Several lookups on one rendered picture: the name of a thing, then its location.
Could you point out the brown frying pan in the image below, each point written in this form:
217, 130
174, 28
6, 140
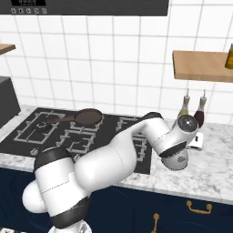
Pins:
88, 116

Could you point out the small wooden wall shelf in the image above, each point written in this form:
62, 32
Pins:
5, 48

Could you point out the dark red vinegar bottle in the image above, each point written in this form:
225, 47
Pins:
200, 113

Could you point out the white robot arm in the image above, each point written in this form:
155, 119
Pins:
100, 164

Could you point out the navy drawer front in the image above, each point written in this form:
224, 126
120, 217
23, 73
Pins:
200, 218

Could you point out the olive oil bottle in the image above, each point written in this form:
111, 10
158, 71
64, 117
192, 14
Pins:
183, 110

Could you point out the dark range hood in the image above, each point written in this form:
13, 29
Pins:
91, 7

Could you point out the navy cupboard door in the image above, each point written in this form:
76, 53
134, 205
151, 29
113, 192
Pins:
127, 209

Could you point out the dark grey box appliance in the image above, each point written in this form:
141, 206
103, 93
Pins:
7, 100

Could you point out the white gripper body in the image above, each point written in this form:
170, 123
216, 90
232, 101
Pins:
195, 146

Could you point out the yellow bottle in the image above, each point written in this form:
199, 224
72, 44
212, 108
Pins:
229, 59

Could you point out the black gas hob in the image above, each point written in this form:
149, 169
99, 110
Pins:
33, 138

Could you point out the navy oven front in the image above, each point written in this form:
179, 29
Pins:
13, 188

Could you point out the grey hob knob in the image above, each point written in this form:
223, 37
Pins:
76, 157
34, 150

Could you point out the large wooden wall shelf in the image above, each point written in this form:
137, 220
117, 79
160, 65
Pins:
197, 65

